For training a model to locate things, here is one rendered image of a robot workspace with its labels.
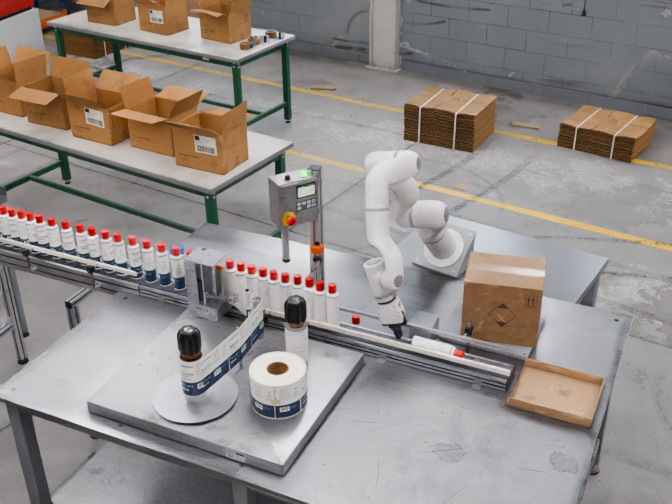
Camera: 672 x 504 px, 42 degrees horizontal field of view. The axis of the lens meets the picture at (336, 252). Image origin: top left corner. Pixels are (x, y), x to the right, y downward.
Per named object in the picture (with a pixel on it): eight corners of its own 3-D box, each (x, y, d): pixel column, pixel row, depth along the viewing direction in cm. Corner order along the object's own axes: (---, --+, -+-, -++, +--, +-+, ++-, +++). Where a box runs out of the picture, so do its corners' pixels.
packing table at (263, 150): (-17, 218, 634) (-41, 115, 596) (68, 178, 693) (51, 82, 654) (221, 307, 530) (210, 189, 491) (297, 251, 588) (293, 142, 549)
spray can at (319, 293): (312, 326, 356) (311, 283, 346) (317, 320, 360) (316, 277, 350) (324, 329, 354) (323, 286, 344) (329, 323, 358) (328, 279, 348)
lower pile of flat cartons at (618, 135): (555, 146, 736) (558, 121, 725) (580, 126, 774) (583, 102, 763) (631, 164, 703) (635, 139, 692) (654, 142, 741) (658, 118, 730)
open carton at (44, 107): (10, 128, 575) (-1, 73, 557) (58, 106, 609) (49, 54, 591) (54, 138, 559) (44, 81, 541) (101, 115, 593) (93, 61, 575)
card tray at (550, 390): (506, 405, 320) (507, 396, 318) (524, 365, 340) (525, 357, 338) (590, 428, 309) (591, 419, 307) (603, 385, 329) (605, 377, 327)
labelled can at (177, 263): (171, 289, 382) (166, 248, 372) (178, 284, 386) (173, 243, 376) (182, 292, 380) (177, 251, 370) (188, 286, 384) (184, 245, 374)
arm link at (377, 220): (406, 208, 325) (408, 289, 329) (378, 206, 337) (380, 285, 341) (388, 210, 319) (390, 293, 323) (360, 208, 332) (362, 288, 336)
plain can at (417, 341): (410, 339, 339) (461, 353, 331) (415, 332, 343) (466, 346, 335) (410, 350, 341) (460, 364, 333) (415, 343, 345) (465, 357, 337)
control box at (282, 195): (269, 220, 350) (267, 176, 340) (307, 210, 357) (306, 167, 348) (281, 230, 342) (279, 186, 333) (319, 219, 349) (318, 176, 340)
